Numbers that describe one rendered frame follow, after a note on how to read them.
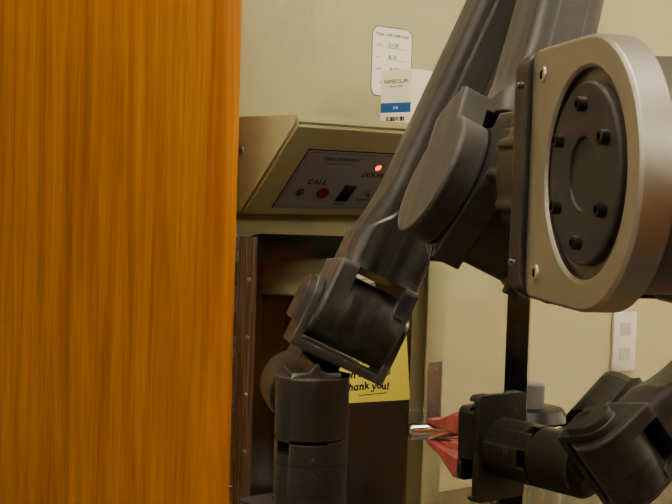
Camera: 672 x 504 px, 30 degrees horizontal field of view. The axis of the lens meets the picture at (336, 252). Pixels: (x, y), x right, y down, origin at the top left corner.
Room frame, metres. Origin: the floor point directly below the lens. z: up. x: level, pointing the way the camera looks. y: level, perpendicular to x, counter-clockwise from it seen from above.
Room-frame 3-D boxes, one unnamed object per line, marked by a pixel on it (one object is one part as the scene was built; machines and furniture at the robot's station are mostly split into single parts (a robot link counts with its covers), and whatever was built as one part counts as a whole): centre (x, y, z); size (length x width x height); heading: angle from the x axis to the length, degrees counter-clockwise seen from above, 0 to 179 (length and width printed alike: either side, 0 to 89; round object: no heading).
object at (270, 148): (1.36, -0.05, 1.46); 0.32 x 0.12 x 0.10; 129
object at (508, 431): (1.17, -0.18, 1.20); 0.07 x 0.07 x 0.10; 39
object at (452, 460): (1.23, -0.13, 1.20); 0.09 x 0.07 x 0.07; 39
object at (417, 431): (1.28, -0.13, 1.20); 0.10 x 0.05 x 0.03; 90
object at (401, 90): (1.39, -0.08, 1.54); 0.05 x 0.05 x 0.06; 40
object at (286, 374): (0.97, 0.02, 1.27); 0.07 x 0.06 x 0.07; 11
